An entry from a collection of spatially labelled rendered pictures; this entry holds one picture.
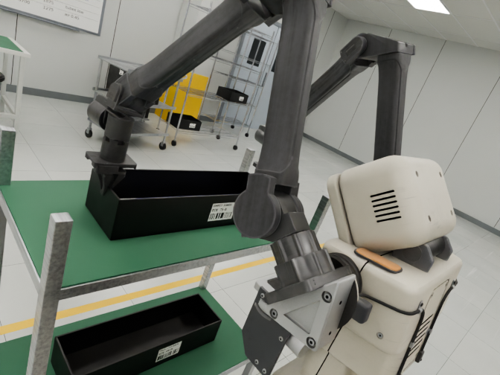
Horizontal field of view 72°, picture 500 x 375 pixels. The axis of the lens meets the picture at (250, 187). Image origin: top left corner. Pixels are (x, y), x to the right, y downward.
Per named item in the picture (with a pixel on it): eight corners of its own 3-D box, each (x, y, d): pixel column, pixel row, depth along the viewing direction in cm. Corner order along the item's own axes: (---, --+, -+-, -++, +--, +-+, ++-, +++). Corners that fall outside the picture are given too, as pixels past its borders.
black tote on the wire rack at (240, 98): (229, 100, 518) (231, 91, 514) (216, 94, 534) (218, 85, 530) (245, 104, 550) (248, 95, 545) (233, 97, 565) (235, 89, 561)
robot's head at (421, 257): (441, 291, 64) (462, 242, 62) (418, 309, 55) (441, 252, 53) (403, 271, 69) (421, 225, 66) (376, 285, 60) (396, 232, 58)
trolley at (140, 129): (82, 135, 402) (98, 47, 369) (143, 135, 479) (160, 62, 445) (112, 154, 380) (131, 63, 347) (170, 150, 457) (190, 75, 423)
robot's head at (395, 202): (463, 231, 65) (441, 155, 68) (427, 247, 50) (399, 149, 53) (390, 242, 75) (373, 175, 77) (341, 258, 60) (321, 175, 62)
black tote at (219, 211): (109, 241, 83) (119, 200, 79) (85, 204, 93) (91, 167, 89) (267, 220, 124) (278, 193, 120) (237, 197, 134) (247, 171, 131)
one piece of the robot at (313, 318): (334, 341, 51) (357, 275, 48) (315, 354, 48) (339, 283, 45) (283, 303, 58) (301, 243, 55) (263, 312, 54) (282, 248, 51)
